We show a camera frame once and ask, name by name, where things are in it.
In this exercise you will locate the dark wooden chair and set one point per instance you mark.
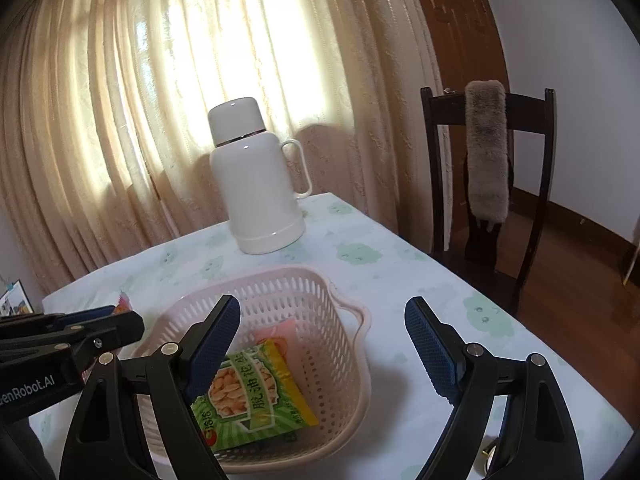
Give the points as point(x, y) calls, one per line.
point(478, 264)

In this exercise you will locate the beige curtain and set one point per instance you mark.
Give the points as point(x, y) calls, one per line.
point(105, 141)

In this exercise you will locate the white thermos jug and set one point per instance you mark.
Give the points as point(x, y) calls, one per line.
point(252, 175)

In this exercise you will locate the pink cartoon candy packet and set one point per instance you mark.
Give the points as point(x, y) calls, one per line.
point(123, 304)

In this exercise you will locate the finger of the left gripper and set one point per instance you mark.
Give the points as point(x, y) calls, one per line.
point(62, 318)
point(100, 334)

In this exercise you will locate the pink orange snack packet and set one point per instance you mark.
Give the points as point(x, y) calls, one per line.
point(283, 334)

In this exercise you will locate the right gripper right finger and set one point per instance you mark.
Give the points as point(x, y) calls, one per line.
point(537, 438)

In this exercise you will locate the photo collage stand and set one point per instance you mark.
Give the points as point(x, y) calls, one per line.
point(14, 301)

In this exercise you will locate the grey fuzzy scarf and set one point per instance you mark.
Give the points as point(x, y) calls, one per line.
point(487, 150)

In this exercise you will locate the green yellow peanut bag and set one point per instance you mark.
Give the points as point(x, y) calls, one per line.
point(252, 397)

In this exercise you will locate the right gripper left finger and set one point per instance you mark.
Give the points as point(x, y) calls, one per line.
point(106, 439)

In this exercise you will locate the brown wooden door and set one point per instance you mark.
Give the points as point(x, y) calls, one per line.
point(466, 42)

